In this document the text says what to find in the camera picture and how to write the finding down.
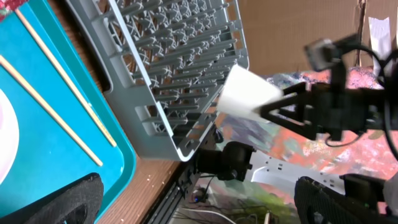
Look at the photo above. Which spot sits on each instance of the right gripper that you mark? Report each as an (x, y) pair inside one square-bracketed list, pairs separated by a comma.
[(335, 108)]

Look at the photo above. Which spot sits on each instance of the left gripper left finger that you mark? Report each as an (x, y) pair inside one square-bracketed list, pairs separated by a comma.
[(78, 202)]

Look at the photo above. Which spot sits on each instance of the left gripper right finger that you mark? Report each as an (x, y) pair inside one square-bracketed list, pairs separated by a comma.
[(318, 203)]

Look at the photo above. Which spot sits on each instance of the white cup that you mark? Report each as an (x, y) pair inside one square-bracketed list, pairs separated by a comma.
[(244, 93)]

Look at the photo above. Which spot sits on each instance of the red snack wrapper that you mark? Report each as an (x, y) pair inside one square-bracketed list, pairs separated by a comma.
[(9, 6)]

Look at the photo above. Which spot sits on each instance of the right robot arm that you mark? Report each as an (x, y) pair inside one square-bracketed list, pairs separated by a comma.
[(242, 162)]

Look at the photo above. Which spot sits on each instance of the grey dishwasher rack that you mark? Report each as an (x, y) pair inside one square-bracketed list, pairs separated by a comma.
[(166, 62)]

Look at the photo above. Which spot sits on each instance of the teal serving tray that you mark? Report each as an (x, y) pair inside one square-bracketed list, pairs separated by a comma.
[(48, 158)]

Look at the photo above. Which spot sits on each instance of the pink plate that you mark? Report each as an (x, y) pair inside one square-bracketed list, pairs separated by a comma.
[(9, 135)]

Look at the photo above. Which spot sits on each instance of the left wooden chopstick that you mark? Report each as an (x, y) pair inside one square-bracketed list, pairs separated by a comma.
[(37, 97)]

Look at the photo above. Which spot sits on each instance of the wooden chopstick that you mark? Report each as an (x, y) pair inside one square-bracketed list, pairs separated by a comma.
[(37, 97), (65, 77)]

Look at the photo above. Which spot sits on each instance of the right wooden chopstick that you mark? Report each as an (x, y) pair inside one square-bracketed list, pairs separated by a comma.
[(65, 77)]

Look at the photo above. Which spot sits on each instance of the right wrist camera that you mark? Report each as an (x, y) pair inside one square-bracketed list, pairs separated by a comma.
[(321, 54)]

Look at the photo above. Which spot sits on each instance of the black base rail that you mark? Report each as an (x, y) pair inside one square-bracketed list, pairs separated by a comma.
[(177, 189)]

